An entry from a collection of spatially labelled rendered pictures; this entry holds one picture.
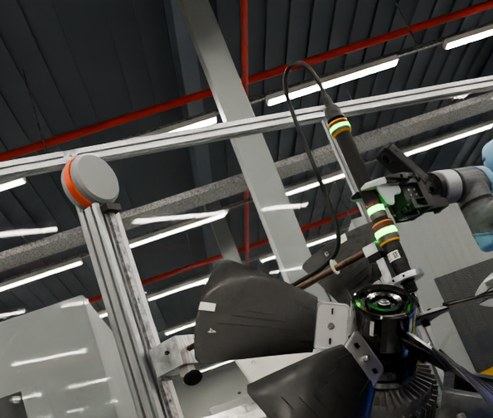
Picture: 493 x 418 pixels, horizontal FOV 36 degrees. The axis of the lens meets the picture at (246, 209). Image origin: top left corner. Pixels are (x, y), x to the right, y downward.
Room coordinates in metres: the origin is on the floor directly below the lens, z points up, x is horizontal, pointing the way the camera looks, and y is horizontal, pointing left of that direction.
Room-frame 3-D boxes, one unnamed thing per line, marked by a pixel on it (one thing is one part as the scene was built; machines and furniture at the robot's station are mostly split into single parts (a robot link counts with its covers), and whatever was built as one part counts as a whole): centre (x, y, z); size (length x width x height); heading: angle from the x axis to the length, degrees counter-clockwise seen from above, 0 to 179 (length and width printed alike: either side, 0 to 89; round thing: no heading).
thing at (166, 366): (1.83, 0.29, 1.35); 0.10 x 0.07 x 0.08; 58
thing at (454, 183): (1.61, -0.41, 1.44); 0.08 x 0.05 x 0.08; 33
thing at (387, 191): (1.48, -0.27, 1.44); 0.09 x 0.03 x 0.06; 132
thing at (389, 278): (1.50, -0.24, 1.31); 0.09 x 0.07 x 0.10; 58
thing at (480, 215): (1.64, -0.49, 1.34); 0.11 x 0.08 x 0.11; 49
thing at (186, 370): (1.81, 0.26, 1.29); 0.05 x 0.04 x 0.05; 58
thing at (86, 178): (1.88, 0.37, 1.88); 0.17 x 0.15 x 0.16; 113
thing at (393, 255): (1.50, -0.24, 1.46); 0.04 x 0.04 x 0.46
